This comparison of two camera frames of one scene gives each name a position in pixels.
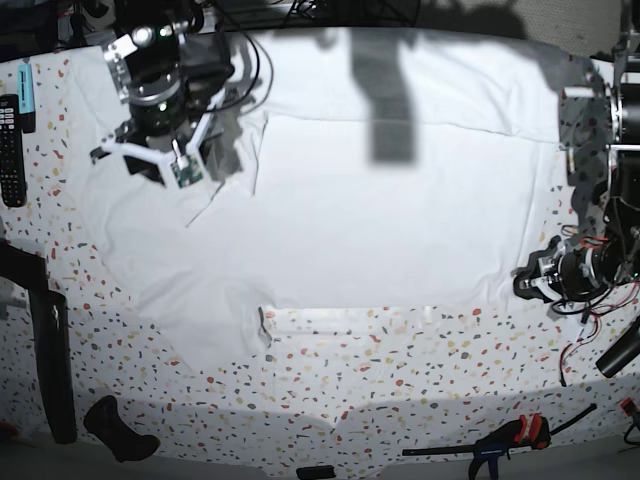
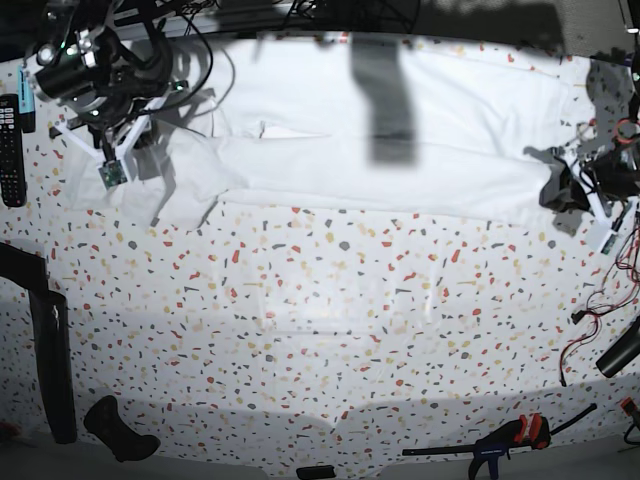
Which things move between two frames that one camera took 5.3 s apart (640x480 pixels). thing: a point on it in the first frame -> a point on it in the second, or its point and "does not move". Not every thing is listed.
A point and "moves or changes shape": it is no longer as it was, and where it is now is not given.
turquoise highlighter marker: [26, 101] does not move
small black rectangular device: [319, 472] does not move
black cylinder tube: [624, 351] does not move
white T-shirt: [376, 168] moves or changes shape
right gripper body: [562, 271] -> [604, 184]
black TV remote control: [12, 177] does not move
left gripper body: [173, 159] -> [117, 141]
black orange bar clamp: [507, 438] does not move
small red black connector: [628, 406] does not move
